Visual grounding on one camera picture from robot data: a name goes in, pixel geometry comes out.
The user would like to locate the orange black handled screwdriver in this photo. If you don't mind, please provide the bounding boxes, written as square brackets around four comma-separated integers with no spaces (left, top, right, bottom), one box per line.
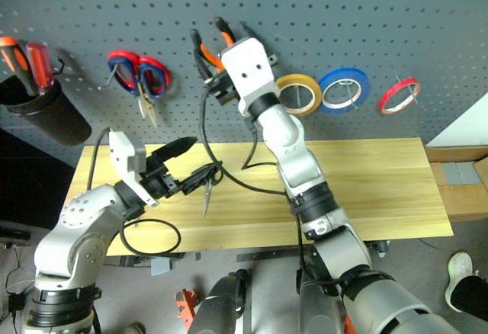
[0,36,38,97]

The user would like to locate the red blue handled scissors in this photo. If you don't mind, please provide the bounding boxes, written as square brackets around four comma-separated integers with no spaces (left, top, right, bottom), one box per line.
[106,50,172,130]

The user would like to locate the dark rounded robot leg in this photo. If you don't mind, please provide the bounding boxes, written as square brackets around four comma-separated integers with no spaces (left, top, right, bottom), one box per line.
[188,268,253,334]
[298,271,348,334]

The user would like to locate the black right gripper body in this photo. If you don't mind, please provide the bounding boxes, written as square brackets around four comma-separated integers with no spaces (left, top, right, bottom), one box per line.
[207,72,238,108]

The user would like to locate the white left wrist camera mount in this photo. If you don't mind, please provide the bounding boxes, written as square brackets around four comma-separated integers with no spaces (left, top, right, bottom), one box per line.
[108,129,160,208]

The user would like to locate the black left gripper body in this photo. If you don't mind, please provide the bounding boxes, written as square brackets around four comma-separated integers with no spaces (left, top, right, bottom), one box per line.
[138,153,185,201]

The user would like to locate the grey metal pegboard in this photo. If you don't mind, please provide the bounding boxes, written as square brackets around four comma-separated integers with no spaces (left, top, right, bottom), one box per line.
[0,0,488,168]

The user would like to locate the black handled silver snips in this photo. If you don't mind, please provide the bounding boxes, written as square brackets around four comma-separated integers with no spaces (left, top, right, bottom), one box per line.
[196,161,225,218]

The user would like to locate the blue tape roll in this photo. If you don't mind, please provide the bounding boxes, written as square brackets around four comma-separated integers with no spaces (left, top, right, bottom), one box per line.
[318,67,371,115]

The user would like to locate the orange black handled pliers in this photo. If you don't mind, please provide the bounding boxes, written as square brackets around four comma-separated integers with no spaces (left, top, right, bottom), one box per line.
[189,16,237,80]

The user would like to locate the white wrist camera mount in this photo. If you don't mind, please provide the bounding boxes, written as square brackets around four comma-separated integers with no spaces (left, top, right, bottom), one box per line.
[220,38,278,116]
[108,129,160,208]

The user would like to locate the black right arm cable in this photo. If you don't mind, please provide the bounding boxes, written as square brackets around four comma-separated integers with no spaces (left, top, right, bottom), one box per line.
[199,78,306,274]

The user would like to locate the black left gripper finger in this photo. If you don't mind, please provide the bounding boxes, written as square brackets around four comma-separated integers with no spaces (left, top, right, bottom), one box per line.
[151,136,199,165]
[178,163,223,197]

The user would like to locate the yellow tape roll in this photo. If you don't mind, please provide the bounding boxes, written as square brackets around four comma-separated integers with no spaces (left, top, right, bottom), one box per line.
[274,73,323,117]

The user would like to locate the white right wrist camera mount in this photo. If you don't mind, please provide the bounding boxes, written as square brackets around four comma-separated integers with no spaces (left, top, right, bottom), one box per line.
[220,38,278,116]

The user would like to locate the black cylindrical tool cup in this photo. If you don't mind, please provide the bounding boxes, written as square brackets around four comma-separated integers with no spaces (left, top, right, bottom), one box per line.
[0,74,93,147]

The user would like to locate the white shoe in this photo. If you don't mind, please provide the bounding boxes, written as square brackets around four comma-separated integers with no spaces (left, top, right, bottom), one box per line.
[445,251,475,313]

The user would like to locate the black trouser leg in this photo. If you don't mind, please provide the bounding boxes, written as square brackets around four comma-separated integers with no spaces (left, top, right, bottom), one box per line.
[452,272,488,322]

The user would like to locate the black table frame bar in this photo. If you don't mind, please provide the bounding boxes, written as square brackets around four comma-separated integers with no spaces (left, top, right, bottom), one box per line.
[235,247,307,263]

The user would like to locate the silver pegboard hook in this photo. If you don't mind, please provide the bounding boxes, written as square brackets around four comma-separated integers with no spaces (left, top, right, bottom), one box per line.
[394,75,419,109]
[98,67,117,91]
[293,83,307,113]
[341,79,362,111]

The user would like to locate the orange object on floor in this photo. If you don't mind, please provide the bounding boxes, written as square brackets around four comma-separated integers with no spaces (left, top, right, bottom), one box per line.
[174,289,200,328]

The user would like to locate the small grey block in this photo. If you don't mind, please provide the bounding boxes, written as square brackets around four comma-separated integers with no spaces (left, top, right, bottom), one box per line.
[149,258,173,277]

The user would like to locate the red tape roll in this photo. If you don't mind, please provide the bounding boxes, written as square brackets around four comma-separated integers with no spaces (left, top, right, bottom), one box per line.
[377,77,422,116]

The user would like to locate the red clear handled screwdriver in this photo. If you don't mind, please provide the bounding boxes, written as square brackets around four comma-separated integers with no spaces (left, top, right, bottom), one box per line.
[24,42,55,95]

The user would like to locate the brown cardboard box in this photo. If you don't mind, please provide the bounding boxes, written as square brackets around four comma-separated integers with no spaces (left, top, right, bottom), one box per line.
[425,146,488,223]

